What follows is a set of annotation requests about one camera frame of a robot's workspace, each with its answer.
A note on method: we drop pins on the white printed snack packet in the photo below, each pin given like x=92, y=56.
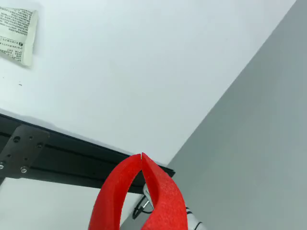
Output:
x=16, y=36

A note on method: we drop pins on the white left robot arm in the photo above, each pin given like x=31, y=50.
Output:
x=194, y=221

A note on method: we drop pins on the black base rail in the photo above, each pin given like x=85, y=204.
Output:
x=76, y=160

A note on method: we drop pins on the dark metal bracket plate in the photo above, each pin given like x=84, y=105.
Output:
x=24, y=151

